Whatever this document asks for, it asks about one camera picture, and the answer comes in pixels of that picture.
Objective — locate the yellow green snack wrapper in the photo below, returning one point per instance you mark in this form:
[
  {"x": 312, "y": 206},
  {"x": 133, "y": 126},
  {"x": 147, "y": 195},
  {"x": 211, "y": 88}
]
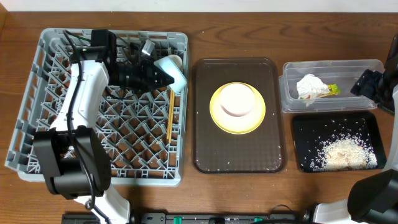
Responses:
[{"x": 332, "y": 90}]

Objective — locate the wooden chopstick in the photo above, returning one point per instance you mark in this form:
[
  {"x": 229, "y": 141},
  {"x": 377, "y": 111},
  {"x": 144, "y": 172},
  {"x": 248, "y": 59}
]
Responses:
[
  {"x": 171, "y": 112},
  {"x": 168, "y": 115}
]

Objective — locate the pink shallow bowl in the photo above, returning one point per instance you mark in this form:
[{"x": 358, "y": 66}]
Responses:
[{"x": 237, "y": 99}]

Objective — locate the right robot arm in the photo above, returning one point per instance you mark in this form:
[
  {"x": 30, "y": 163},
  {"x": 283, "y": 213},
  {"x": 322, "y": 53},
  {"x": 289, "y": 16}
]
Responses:
[{"x": 373, "y": 199}]

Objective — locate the spilled rice pile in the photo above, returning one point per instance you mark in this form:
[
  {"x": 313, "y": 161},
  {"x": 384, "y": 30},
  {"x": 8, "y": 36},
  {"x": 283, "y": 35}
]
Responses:
[{"x": 344, "y": 147}]

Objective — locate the light blue bowl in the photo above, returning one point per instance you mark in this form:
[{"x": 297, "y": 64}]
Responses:
[{"x": 168, "y": 66}]

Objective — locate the black rectangular tray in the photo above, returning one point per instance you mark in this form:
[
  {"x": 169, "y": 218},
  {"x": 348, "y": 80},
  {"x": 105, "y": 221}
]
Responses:
[{"x": 306, "y": 129}]

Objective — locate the yellow round plate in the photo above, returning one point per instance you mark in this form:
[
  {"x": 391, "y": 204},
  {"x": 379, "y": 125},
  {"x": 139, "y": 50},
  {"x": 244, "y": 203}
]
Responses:
[{"x": 237, "y": 125}]

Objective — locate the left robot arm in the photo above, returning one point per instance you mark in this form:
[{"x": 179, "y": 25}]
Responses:
[{"x": 71, "y": 156}]

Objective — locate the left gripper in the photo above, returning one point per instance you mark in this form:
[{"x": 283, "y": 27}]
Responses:
[{"x": 143, "y": 78}]

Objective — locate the grey plastic dishwasher rack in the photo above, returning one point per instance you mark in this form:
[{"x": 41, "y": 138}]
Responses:
[{"x": 143, "y": 134}]

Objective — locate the white cup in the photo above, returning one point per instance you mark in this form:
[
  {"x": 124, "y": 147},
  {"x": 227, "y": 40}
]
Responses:
[{"x": 177, "y": 60}]

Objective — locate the dark brown serving tray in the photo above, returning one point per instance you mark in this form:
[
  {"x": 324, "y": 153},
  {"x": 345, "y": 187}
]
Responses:
[{"x": 217, "y": 152}]

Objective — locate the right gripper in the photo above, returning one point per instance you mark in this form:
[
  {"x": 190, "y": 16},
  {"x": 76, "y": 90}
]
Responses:
[{"x": 374, "y": 83}]

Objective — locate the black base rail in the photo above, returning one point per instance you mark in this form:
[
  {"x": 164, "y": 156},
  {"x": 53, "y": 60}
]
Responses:
[{"x": 161, "y": 218}]

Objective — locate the white tissue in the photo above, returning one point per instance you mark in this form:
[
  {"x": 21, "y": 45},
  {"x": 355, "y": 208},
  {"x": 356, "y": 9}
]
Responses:
[{"x": 310, "y": 88}]

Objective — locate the clear plastic bin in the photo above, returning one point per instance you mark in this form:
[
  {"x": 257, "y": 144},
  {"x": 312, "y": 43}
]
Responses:
[{"x": 343, "y": 73}]

